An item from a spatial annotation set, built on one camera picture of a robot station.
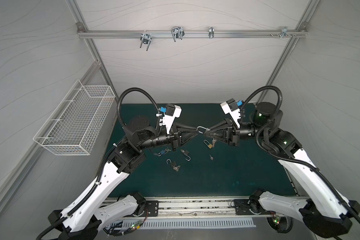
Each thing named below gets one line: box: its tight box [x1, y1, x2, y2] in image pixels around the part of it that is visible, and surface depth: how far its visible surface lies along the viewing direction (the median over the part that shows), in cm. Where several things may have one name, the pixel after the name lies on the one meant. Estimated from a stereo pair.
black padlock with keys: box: [166, 158, 181, 172], surface depth 90 cm
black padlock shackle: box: [183, 150, 191, 161], surface depth 95 cm
